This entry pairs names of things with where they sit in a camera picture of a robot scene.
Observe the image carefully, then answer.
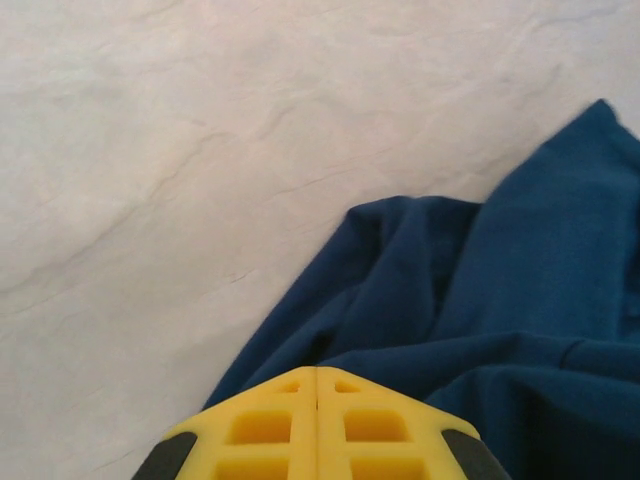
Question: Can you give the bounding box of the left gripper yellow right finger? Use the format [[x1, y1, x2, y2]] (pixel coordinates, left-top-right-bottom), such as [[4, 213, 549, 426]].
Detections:
[[317, 366, 509, 480]]

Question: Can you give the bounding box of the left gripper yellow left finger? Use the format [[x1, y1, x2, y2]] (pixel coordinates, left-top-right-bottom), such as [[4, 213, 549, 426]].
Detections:
[[130, 366, 319, 480]]

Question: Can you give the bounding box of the navy blue printed t-shirt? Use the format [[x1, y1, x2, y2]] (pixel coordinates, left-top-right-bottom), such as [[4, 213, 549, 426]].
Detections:
[[202, 98, 640, 480]]

